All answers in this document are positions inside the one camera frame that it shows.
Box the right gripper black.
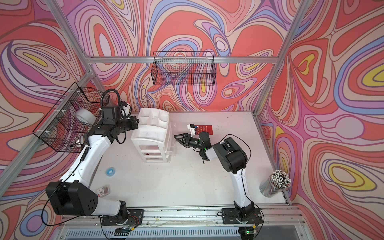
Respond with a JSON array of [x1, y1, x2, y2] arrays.
[[174, 133, 204, 150]]

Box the clear plastic drawer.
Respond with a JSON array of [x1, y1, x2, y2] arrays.
[[167, 124, 176, 158]]

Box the red postcard white text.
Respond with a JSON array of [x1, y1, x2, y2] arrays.
[[196, 125, 214, 135]]

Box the white plastic drawer organizer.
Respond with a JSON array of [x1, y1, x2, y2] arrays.
[[131, 108, 171, 163]]

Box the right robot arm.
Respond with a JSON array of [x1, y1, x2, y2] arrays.
[[174, 132, 255, 218]]

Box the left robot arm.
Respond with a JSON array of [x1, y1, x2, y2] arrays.
[[46, 89, 140, 221]]

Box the black clip in basket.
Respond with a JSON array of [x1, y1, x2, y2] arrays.
[[82, 132, 90, 140]]

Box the white tape roll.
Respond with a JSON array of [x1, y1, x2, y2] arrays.
[[75, 108, 96, 125]]

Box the small red patterned card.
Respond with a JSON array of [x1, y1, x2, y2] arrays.
[[97, 185, 111, 198]]

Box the cup of white pencils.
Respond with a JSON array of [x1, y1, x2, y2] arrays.
[[260, 170, 293, 198]]

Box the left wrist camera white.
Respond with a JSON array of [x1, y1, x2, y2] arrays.
[[121, 102, 132, 119]]

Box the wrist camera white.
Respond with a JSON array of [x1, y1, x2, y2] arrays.
[[121, 102, 132, 119], [187, 124, 199, 136]]

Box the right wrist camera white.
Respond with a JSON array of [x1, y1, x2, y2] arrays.
[[187, 124, 199, 136]]

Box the black wire basket left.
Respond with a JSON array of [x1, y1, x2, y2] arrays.
[[33, 83, 103, 153]]

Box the black wire basket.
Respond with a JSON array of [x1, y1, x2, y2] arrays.
[[33, 83, 103, 153], [151, 51, 217, 87]]

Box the black wire basket back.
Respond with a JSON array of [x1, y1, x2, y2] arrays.
[[151, 51, 217, 87]]

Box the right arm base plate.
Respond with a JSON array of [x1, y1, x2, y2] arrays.
[[217, 208, 264, 226]]

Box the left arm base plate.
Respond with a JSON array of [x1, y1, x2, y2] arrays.
[[101, 209, 144, 227]]

